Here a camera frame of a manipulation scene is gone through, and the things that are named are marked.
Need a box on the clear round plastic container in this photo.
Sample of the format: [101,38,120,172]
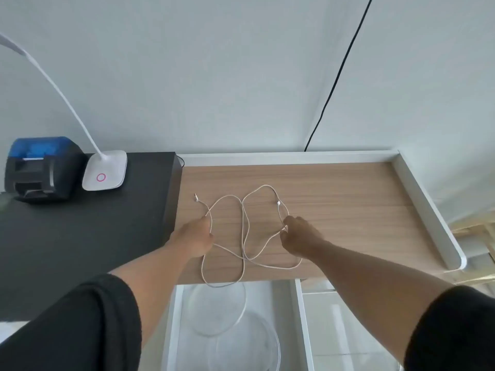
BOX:
[207,312,281,371]

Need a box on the person's right forearm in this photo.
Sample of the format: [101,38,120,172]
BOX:
[311,242,455,364]

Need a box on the light wooden rack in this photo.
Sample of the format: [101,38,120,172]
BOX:
[450,216,495,286]

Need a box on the clear round container lid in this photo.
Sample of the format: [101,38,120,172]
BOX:
[192,282,247,336]

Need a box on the person's left hand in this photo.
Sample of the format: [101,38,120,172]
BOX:
[170,216,214,259]

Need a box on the person's right hand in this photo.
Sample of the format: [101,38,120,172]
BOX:
[279,215,330,259]

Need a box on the black cabinet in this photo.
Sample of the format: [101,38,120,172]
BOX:
[0,151,185,321]

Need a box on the black and blue receipt printer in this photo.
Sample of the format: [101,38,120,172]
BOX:
[4,137,87,204]

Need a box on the white gooseneck desk lamp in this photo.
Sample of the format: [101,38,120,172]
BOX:
[0,32,128,192]

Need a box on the black power cable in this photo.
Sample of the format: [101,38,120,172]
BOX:
[304,0,375,152]

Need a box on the wooden desk with white rim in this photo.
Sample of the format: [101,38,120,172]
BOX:
[174,149,468,286]

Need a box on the person's left forearm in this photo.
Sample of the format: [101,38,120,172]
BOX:
[108,239,194,350]

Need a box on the person's black shirt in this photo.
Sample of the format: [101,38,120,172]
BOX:
[0,273,495,371]

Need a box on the white charging cable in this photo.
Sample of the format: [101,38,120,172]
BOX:
[193,184,303,287]

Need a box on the white drawer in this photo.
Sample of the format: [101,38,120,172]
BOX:
[161,280,315,371]

